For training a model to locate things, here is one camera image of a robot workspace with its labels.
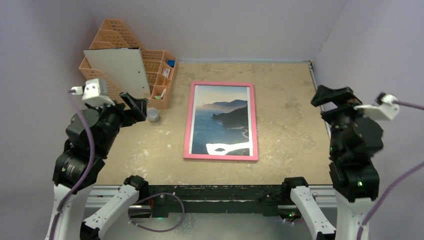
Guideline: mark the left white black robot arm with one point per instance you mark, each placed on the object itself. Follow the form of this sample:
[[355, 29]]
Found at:
[[90, 136]]

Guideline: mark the blue item in organizer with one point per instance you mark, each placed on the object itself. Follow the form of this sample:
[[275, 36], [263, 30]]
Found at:
[[171, 63]]

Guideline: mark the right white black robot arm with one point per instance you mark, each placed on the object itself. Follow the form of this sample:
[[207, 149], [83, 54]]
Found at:
[[354, 140]]

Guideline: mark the grey board in organizer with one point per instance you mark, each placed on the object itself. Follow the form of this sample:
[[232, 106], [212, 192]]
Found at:
[[124, 67]]

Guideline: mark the green white small items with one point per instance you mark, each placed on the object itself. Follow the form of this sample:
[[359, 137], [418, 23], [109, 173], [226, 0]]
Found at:
[[162, 95]]

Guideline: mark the red white small box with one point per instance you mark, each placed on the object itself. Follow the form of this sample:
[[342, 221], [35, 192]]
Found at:
[[166, 72]]

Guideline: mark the orange plastic desk organizer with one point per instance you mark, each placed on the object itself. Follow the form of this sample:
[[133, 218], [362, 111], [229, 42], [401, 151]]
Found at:
[[115, 34]]

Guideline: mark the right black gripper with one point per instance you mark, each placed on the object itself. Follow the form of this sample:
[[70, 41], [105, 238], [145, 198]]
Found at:
[[336, 103]]

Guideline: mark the blue mountain photo print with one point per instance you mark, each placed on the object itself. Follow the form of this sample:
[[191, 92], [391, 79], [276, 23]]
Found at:
[[221, 121]]

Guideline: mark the pink wooden photo frame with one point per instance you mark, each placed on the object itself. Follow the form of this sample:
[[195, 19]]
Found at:
[[255, 153]]

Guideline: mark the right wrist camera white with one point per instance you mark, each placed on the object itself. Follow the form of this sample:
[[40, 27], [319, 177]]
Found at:
[[385, 109]]

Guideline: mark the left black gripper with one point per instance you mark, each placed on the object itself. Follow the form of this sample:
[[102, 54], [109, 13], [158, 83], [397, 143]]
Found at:
[[139, 106]]

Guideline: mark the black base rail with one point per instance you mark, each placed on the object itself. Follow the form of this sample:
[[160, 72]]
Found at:
[[266, 200]]

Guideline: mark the small clear round jar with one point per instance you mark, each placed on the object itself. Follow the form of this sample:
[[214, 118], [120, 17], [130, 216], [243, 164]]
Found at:
[[152, 115]]

